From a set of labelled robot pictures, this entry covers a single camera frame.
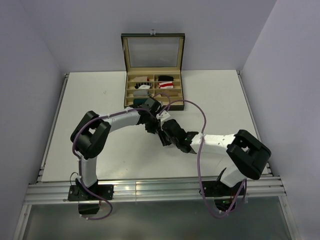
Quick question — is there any brown ribbed sock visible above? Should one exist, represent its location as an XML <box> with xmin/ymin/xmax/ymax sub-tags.
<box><xmin>160</xmin><ymin>89</ymin><xmax>181</xmax><ymax>97</ymax></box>

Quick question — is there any red white striped sock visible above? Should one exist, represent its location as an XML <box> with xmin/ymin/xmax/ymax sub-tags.
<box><xmin>158</xmin><ymin>81</ymin><xmax>174</xmax><ymax>89</ymax></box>

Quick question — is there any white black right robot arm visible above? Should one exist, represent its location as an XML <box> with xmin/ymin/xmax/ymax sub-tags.
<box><xmin>161</xmin><ymin>119</ymin><xmax>272</xmax><ymax>195</ymax></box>

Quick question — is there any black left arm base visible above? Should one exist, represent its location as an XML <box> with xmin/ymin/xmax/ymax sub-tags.
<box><xmin>67</xmin><ymin>184</ymin><xmax>114</xmax><ymax>215</ymax></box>

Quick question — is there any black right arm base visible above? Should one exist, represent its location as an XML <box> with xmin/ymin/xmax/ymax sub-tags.
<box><xmin>202</xmin><ymin>181</ymin><xmax>242</xmax><ymax>212</ymax></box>

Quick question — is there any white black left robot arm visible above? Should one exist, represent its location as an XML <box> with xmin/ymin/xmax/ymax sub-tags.
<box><xmin>70</xmin><ymin>97</ymin><xmax>162</xmax><ymax>200</ymax></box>

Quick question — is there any rolled teal sock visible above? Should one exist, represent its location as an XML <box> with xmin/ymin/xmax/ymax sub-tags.
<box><xmin>133</xmin><ymin>98</ymin><xmax>147</xmax><ymax>106</ymax></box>

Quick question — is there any rolled grey sock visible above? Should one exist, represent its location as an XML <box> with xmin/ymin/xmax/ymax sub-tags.
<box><xmin>132</xmin><ymin>89</ymin><xmax>152</xmax><ymax>97</ymax></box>

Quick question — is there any rolled black white sock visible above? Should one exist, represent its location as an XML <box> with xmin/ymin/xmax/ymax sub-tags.
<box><xmin>134</xmin><ymin>82</ymin><xmax>153</xmax><ymax>90</ymax></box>

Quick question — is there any black compartment storage box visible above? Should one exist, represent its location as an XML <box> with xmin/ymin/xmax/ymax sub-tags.
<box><xmin>121</xmin><ymin>30</ymin><xmax>186</xmax><ymax>111</ymax></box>

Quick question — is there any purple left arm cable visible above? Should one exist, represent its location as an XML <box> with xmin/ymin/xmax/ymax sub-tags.
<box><xmin>72</xmin><ymin>92</ymin><xmax>172</xmax><ymax>221</ymax></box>

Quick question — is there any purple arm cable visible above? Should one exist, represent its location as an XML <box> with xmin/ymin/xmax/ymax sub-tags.
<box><xmin>156</xmin><ymin>99</ymin><xmax>248</xmax><ymax>220</ymax></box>
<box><xmin>72</xmin><ymin>92</ymin><xmax>172</xmax><ymax>221</ymax></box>

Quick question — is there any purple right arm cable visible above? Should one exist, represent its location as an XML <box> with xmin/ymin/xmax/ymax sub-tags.
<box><xmin>156</xmin><ymin>99</ymin><xmax>248</xmax><ymax>220</ymax></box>

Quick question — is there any aluminium table frame rail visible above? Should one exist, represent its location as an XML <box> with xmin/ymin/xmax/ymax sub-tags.
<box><xmin>23</xmin><ymin>175</ymin><xmax>287</xmax><ymax>205</ymax></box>

